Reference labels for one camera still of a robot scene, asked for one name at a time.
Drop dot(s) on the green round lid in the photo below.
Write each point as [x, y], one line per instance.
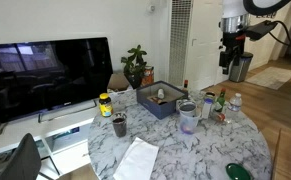
[237, 172]

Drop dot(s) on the white wall heater grille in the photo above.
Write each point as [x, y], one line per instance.
[180, 33]

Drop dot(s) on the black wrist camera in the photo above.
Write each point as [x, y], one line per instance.
[260, 30]

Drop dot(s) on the white TV stand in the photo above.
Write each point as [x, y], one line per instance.
[25, 128]

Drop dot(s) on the small glass spice bottle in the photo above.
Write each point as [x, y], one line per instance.
[219, 117]

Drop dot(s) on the white door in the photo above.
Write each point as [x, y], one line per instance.
[205, 50]

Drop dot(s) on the white bottle blue cap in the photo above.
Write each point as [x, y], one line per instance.
[207, 109]

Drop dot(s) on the blue cardboard box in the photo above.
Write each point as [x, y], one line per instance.
[151, 108]

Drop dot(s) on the open brown cardboard box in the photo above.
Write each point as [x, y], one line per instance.
[118, 81]

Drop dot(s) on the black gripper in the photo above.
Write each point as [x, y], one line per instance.
[233, 43]

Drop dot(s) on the green potted plant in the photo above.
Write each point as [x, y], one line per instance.
[135, 66]

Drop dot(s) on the beige floor rug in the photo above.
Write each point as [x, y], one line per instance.
[271, 77]

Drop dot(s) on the orange printed carton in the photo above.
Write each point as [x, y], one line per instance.
[148, 76]

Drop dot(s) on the white paper napkin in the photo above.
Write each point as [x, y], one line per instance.
[136, 161]

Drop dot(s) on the dark hot sauce bottle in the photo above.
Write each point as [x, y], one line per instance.
[185, 86]

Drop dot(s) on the clear plastic water bottle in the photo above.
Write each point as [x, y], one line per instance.
[234, 106]

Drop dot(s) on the green Tabasco sauce bottle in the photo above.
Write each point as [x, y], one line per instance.
[220, 101]

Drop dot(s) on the black chair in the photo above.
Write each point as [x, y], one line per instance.
[21, 160]

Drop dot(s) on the white wall thermostat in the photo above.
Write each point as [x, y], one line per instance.
[151, 8]

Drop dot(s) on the clear plastic cup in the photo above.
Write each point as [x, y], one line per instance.
[189, 125]

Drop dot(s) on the green tin can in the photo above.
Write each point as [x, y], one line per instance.
[210, 95]

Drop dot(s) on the small white bottle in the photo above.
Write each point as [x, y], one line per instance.
[160, 93]

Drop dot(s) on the yellow lid vitamin bottle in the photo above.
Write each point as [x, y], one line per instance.
[105, 106]

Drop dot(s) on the stainless steel trash can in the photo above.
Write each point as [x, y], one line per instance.
[241, 68]

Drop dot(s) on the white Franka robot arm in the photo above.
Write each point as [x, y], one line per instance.
[235, 13]

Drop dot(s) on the dark glass cup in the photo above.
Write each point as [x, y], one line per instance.
[119, 126]

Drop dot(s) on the black flat screen TV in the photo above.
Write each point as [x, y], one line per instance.
[45, 73]

